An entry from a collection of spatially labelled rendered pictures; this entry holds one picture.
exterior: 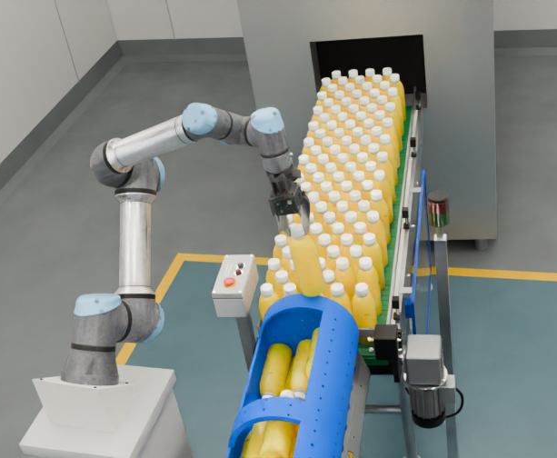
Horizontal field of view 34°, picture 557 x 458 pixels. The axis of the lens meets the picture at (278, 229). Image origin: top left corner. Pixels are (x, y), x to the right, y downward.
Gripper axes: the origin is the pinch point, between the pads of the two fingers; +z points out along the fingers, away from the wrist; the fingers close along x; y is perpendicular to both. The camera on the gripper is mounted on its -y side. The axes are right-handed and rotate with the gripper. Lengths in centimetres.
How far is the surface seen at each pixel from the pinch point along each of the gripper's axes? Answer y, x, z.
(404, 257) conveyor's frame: -66, 17, 52
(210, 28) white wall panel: -450, -154, 61
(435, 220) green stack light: -44, 32, 26
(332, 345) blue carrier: 13.9, 5.1, 28.7
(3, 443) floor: -65, -173, 123
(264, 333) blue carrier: -3.5, -18.6, 34.7
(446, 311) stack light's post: -49, 30, 64
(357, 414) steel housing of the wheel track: 5, 5, 60
